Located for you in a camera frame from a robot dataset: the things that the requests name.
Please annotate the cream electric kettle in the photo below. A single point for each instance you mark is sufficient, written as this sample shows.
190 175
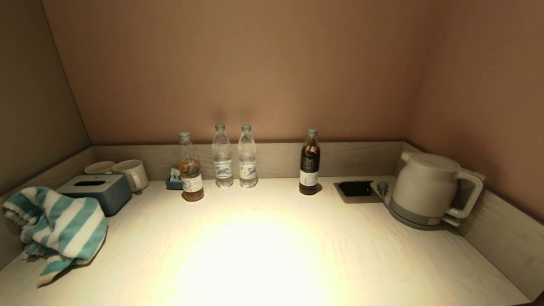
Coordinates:
425 182

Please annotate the grey tissue box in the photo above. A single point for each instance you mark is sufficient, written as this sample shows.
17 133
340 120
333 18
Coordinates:
106 193

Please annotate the teal white striped towel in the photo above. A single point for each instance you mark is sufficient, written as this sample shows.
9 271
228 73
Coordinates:
63 225

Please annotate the white ceramic mug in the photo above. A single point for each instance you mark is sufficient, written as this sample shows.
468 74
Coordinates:
129 172
99 167

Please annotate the dark drink bottle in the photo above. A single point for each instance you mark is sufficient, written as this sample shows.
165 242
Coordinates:
309 174

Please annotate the clear water bottle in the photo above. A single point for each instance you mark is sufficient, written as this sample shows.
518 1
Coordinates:
222 170
247 170

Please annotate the grey power plug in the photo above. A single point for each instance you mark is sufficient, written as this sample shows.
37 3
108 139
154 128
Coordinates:
382 186

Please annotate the small blue sachet tray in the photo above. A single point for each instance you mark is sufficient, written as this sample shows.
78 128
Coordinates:
173 183

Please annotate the recessed black power socket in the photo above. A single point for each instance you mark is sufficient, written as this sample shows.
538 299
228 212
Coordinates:
356 188

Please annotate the grey kettle base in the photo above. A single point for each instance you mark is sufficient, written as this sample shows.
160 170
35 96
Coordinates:
408 216

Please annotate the amber tea bottle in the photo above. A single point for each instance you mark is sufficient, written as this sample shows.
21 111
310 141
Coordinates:
191 178

